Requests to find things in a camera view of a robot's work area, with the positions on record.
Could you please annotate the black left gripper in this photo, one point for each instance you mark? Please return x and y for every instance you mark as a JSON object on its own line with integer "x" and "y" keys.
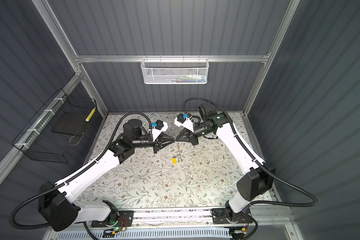
{"x": 162, "y": 140}

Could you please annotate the white wire mesh basket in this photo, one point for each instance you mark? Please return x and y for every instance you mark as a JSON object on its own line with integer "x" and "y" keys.
{"x": 175, "y": 73}

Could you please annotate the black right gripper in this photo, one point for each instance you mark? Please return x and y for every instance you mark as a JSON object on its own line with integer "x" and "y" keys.
{"x": 186, "y": 135}

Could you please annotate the yellow marker pen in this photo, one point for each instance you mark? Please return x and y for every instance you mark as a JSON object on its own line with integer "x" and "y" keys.
{"x": 90, "y": 115}

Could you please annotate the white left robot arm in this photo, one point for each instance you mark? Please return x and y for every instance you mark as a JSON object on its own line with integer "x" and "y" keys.
{"x": 61, "y": 209}

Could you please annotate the black wire basket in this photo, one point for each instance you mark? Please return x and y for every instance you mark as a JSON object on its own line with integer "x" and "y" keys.
{"x": 38, "y": 143}

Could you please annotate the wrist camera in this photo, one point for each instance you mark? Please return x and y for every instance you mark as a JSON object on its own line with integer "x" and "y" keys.
{"x": 184, "y": 120}
{"x": 157, "y": 128}

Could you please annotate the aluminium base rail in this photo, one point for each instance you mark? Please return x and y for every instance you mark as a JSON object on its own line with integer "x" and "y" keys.
{"x": 168, "y": 217}

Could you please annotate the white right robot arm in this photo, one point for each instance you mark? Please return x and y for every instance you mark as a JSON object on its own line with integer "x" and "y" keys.
{"x": 255, "y": 181}

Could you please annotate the yellow tagged key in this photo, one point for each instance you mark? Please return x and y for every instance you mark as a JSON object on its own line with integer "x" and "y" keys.
{"x": 174, "y": 159}

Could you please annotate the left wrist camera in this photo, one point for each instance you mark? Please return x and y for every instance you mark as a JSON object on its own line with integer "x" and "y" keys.
{"x": 157, "y": 128}

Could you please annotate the black foam pad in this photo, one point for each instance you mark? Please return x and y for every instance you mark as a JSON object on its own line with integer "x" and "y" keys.
{"x": 72, "y": 124}

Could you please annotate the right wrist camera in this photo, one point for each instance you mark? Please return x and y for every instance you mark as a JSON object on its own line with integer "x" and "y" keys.
{"x": 184, "y": 120}

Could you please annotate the white vent grille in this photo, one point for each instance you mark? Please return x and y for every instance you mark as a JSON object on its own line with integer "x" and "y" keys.
{"x": 165, "y": 234}

